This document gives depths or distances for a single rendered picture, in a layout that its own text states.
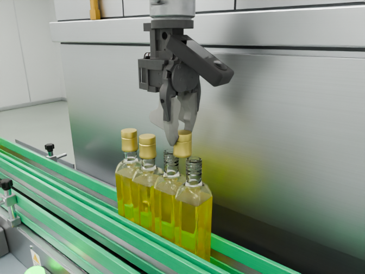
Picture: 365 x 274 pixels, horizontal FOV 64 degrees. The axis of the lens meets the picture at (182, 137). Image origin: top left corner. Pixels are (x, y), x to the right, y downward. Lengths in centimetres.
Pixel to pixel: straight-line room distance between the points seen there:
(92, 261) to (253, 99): 45
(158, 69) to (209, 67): 9
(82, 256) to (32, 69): 625
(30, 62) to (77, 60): 580
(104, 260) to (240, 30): 50
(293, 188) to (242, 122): 16
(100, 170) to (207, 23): 63
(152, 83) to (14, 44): 621
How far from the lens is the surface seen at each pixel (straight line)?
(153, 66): 50
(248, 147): 61
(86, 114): 102
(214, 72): 45
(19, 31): 673
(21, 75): 672
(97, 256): 63
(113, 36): 82
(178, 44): 49
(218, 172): 66
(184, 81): 50
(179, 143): 52
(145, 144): 58
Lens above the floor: 135
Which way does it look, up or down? 19 degrees down
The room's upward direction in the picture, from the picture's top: straight up
